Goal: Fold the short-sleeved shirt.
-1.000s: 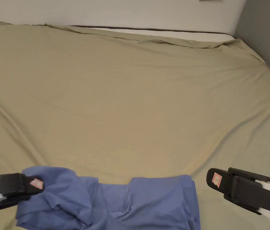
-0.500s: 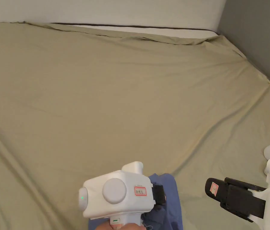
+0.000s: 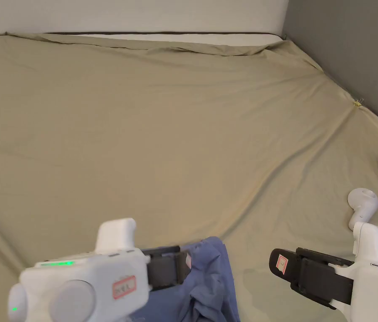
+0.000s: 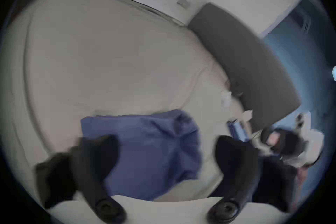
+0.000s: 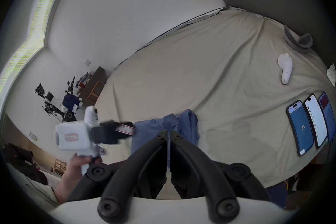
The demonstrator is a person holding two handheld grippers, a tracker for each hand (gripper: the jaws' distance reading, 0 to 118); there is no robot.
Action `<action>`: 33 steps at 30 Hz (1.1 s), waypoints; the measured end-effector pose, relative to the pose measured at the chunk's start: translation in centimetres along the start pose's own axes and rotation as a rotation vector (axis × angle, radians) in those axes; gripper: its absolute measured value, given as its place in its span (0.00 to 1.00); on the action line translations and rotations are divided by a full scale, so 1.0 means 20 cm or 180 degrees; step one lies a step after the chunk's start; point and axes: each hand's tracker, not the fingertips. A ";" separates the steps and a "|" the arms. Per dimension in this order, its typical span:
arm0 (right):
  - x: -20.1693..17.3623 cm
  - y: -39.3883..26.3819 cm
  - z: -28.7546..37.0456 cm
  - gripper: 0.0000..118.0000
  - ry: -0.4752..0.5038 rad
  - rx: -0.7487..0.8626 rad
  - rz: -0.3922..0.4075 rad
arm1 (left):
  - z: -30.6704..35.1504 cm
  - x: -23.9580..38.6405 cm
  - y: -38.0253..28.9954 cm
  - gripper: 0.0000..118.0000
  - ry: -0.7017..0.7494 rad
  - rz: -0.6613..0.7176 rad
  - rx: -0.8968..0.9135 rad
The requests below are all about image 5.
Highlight phone with white screen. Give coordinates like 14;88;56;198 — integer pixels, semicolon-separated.
304;94;329;149

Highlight phone with red and blue screen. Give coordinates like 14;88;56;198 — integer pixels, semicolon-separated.
318;92;336;142

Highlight person's legs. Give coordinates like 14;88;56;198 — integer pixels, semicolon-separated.
266;172;317;209

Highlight crumpled white paper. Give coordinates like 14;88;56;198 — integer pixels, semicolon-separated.
327;64;336;87

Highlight person's left hand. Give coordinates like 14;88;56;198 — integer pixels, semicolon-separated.
54;153;103;204

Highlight small wooden rack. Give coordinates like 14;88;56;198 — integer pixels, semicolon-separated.
54;159;68;175

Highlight wooden bedside table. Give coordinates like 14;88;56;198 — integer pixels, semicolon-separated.
78;66;107;106

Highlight black tripod rig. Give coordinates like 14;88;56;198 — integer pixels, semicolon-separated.
35;76;85;123

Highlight blue shirt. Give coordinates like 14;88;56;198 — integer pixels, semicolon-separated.
130;109;199;156

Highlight bed with beige sheet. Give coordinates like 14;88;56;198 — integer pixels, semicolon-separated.
93;6;336;189

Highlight grey strap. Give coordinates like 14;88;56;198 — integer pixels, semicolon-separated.
284;25;313;53

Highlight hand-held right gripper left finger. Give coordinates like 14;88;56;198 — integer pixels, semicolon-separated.
67;130;168;224

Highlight white hand controller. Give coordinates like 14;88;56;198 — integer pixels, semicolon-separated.
277;53;293;85

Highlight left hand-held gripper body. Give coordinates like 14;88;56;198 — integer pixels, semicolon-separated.
54;106;120;177

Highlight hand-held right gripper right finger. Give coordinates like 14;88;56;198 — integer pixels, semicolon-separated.
170;130;271;224

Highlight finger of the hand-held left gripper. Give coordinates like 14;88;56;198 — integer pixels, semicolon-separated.
115;121;135;137

